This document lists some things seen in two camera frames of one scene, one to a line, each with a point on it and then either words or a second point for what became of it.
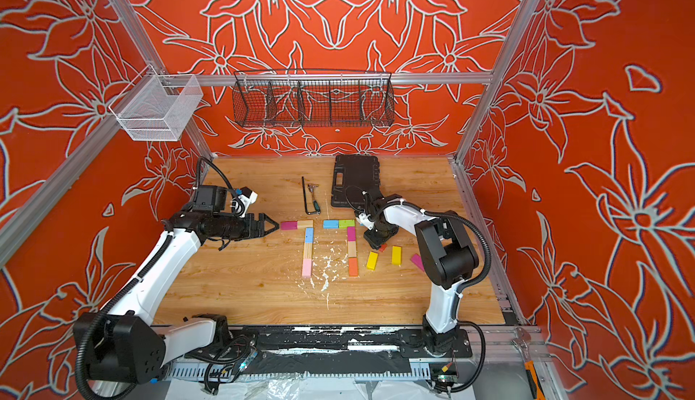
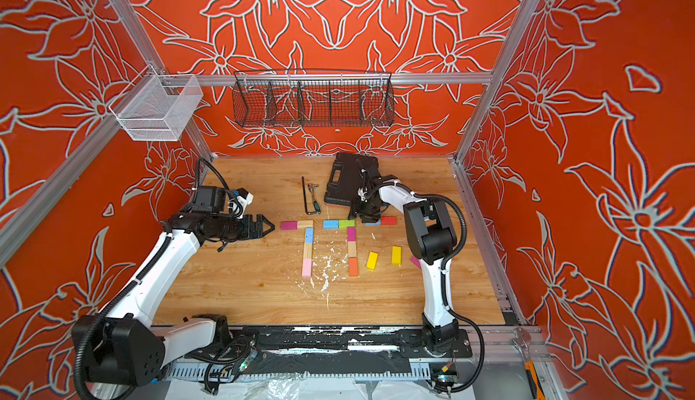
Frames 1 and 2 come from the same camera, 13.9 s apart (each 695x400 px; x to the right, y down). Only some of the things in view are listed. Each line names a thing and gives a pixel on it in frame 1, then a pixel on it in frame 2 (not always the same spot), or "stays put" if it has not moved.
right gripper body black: x=382 y=233 to x=371 y=207
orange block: x=353 y=266 stays put
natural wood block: x=308 y=251 stays put
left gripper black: x=260 y=224 stays put
